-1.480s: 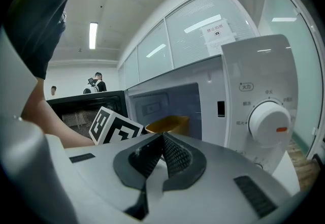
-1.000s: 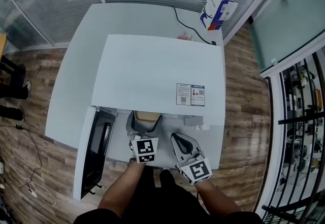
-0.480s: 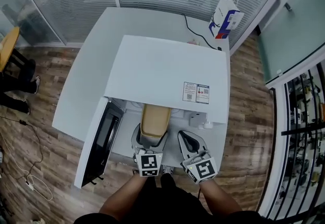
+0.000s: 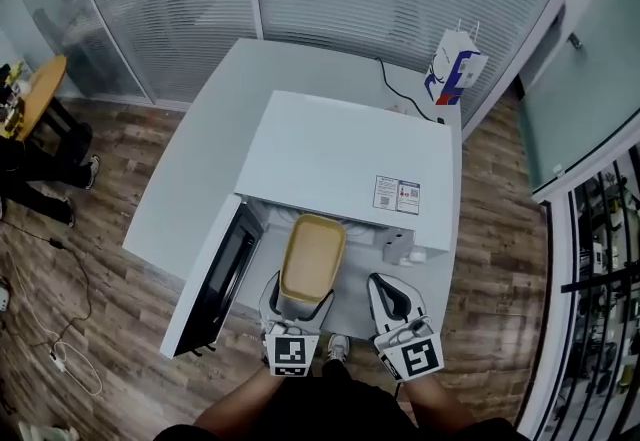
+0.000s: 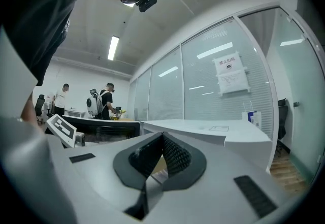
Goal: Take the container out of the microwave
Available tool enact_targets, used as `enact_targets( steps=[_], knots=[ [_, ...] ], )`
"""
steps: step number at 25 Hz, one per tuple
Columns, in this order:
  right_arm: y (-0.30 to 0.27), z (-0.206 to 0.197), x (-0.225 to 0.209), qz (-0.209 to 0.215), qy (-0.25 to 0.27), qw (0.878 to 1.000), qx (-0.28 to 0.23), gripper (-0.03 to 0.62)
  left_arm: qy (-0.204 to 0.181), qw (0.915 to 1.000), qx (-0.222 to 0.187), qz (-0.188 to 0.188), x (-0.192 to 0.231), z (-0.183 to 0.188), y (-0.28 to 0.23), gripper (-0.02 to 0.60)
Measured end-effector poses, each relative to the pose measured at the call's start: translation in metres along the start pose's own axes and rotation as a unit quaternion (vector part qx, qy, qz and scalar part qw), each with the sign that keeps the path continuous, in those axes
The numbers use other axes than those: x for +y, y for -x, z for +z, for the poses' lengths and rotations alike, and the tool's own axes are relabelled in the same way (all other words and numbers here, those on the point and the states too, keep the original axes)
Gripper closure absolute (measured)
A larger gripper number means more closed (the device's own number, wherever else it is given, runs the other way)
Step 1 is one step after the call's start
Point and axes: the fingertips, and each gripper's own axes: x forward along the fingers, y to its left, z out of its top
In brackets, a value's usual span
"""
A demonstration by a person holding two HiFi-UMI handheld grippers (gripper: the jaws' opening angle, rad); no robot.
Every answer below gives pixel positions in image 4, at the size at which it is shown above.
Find person's grey shoe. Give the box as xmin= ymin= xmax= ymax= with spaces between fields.
xmin=326 ymin=333 xmax=352 ymax=365

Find white paper bag blue print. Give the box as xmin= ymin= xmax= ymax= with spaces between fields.
xmin=423 ymin=19 xmax=490 ymax=108

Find person's right forearm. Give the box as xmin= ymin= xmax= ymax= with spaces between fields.
xmin=399 ymin=374 xmax=484 ymax=431

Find white microwave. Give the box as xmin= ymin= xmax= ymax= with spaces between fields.
xmin=159 ymin=89 xmax=454 ymax=360

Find round wooden table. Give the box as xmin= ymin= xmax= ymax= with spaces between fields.
xmin=0 ymin=54 xmax=94 ymax=143

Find black metal rack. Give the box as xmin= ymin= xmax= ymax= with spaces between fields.
xmin=538 ymin=142 xmax=640 ymax=441

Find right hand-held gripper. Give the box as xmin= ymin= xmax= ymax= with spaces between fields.
xmin=367 ymin=272 xmax=446 ymax=384

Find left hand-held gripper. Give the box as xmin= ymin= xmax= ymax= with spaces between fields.
xmin=257 ymin=270 xmax=337 ymax=378

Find white floor cable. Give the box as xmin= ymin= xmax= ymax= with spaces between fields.
xmin=0 ymin=248 xmax=105 ymax=398

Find frosted glass door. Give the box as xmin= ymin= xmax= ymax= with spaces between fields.
xmin=516 ymin=0 xmax=640 ymax=194

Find person's left forearm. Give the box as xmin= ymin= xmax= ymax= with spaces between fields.
xmin=193 ymin=368 xmax=288 ymax=436

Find person's black clothing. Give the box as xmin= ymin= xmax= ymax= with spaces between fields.
xmin=153 ymin=357 xmax=524 ymax=441

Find black floor cable with adapter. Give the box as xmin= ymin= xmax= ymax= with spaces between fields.
xmin=0 ymin=217 xmax=94 ymax=346

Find tan rectangular container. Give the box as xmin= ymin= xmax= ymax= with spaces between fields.
xmin=277 ymin=213 xmax=348 ymax=319

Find black power cable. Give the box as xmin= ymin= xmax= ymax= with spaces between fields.
xmin=374 ymin=56 xmax=447 ymax=126

